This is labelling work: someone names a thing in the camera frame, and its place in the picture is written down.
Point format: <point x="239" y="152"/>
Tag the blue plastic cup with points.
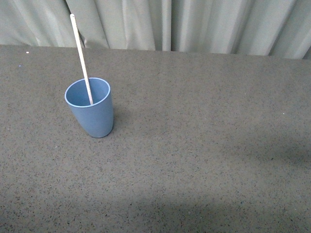
<point x="96" y="119"/>

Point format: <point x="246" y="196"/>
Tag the white curtain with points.
<point x="279" y="28"/>

